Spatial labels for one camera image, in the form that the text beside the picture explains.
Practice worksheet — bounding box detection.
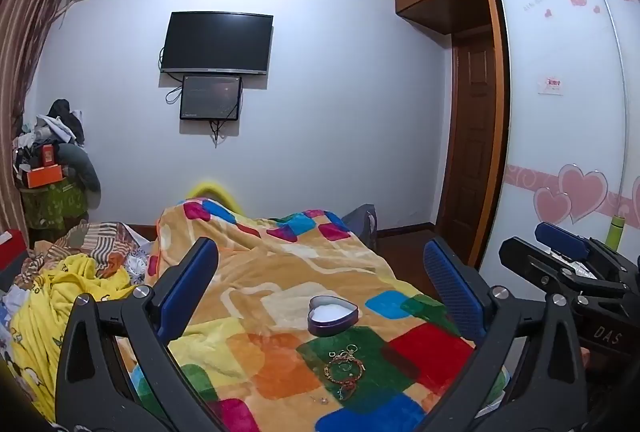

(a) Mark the orange box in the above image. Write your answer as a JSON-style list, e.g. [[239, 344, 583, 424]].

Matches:
[[27, 163, 65, 189]]

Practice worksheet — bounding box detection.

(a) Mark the pile of clothes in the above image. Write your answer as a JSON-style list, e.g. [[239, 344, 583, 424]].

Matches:
[[12, 98, 87, 173]]

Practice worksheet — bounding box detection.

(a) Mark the brown wooden door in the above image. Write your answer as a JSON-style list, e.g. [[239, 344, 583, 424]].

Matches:
[[439, 24, 507, 264]]

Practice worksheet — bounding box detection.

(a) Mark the floral bed sheet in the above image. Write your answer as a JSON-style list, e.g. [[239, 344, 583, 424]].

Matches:
[[122, 237, 154, 286]]

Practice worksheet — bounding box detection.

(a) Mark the black wall television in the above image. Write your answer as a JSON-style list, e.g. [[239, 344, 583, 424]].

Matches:
[[160, 11, 275, 77]]

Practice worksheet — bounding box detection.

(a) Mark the black hanging cable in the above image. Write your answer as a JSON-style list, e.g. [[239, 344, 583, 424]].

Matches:
[[209, 119, 229, 149]]

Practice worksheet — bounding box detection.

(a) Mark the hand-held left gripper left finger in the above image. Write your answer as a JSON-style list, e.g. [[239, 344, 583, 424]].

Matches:
[[54, 237, 221, 432]]

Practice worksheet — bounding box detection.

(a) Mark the striped brown curtain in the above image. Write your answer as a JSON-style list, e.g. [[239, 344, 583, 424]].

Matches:
[[0, 0, 79, 244]]

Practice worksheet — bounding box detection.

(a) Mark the striped brown cloth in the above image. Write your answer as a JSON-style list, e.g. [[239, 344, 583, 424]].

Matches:
[[14, 221, 151, 289]]

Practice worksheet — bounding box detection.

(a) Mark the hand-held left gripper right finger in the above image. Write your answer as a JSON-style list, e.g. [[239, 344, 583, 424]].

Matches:
[[419, 237, 589, 432]]

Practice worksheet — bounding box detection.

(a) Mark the yellow pillow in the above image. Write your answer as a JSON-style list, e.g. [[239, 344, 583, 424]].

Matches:
[[187, 180, 242, 214]]

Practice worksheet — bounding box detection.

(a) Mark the yellow cartoon blanket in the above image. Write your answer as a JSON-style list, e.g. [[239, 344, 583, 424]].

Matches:
[[9, 254, 151, 424]]

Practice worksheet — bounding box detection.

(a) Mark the green patterned cloth cover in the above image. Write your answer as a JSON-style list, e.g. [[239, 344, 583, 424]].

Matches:
[[20, 179, 91, 234]]

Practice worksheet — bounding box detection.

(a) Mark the wooden wardrobe with white doors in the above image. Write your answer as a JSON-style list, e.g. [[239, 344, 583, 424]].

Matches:
[[392, 0, 640, 274]]

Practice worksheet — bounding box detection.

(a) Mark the green bottle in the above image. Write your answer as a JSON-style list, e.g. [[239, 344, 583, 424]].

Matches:
[[605, 214, 626, 251]]

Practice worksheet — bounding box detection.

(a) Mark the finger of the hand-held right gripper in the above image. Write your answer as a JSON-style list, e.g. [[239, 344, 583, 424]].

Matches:
[[534, 222, 596, 265], [499, 237, 583, 310]]

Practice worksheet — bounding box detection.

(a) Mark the red gold bead bracelet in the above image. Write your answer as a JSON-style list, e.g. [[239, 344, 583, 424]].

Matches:
[[324, 356, 369, 387]]

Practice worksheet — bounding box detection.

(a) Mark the red box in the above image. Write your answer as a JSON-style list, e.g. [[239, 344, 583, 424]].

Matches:
[[0, 228, 29, 274]]

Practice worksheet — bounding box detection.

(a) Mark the small black wall monitor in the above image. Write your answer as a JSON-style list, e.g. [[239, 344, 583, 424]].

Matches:
[[179, 74, 244, 122]]

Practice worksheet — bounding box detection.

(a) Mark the purple heart-shaped tin box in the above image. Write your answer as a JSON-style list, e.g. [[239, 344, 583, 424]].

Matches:
[[307, 295, 361, 338]]

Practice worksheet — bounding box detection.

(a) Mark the grey bag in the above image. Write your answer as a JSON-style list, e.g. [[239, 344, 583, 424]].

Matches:
[[342, 203, 379, 249]]

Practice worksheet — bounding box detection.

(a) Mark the colourful patchwork blanket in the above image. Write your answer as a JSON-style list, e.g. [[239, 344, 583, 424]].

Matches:
[[125, 197, 511, 432]]

